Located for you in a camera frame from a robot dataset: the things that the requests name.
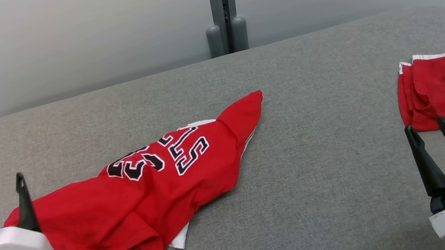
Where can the red jersey with number print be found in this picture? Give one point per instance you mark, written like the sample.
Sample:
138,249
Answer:
149,202

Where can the grey partition post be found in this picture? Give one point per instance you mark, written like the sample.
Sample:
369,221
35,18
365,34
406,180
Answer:
223,5

